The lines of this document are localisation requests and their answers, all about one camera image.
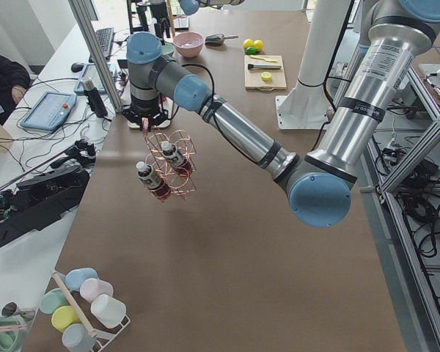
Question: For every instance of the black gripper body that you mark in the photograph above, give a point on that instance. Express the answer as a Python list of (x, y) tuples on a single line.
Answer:
[(144, 110)]

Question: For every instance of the copper wire bottle basket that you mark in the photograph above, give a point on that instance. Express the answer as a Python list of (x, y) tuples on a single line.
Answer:
[(180, 186)]

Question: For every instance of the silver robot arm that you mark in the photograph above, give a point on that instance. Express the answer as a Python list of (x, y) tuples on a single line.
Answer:
[(190, 7), (318, 185)]

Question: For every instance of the tea bottle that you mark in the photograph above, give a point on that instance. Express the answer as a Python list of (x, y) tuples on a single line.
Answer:
[(178, 162), (153, 181)]

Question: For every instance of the black thermos bottle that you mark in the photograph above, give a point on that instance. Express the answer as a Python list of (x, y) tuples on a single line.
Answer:
[(94, 99)]

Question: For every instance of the blue teach pendant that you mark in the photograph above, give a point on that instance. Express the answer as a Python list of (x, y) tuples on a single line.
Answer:
[(50, 112), (89, 71)]

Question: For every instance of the mint green bowl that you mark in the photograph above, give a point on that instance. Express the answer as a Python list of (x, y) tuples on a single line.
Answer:
[(168, 49)]

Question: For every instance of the black keyboard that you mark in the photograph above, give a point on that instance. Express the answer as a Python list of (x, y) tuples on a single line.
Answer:
[(105, 39)]

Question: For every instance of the pink bowl of ice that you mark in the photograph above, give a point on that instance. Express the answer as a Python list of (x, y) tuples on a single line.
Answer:
[(188, 44)]

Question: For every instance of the steel ice scoop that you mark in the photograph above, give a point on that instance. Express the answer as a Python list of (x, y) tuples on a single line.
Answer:
[(218, 39)]

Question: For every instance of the steel muddler black tip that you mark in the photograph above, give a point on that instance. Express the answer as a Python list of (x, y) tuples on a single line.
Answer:
[(251, 66)]

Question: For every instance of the yellow plastic knife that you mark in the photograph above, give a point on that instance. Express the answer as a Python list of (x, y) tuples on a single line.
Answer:
[(262, 58)]

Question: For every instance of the whole yellow lemon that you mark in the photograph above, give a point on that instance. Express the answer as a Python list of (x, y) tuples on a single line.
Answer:
[(248, 43), (251, 51)]

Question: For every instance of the half lemon slice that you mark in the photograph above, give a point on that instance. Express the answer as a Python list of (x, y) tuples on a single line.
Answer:
[(266, 76)]

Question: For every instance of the bamboo cutting board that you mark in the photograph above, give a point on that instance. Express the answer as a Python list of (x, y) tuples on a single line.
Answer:
[(252, 78)]

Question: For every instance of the seated person dark clothes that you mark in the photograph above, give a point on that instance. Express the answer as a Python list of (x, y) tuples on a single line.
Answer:
[(14, 82)]

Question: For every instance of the pastel cups rack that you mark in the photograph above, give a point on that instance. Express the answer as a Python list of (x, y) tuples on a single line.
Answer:
[(83, 308)]

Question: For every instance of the aluminium frame post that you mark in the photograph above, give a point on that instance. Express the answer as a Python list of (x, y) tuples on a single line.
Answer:
[(81, 15)]

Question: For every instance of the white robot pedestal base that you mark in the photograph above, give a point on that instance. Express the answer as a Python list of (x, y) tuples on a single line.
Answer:
[(306, 105)]

